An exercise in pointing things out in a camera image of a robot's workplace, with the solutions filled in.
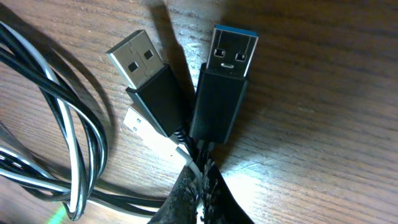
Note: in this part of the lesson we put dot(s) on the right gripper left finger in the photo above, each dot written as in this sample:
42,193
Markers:
180,206

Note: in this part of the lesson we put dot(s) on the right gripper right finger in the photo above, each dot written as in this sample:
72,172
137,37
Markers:
220,206

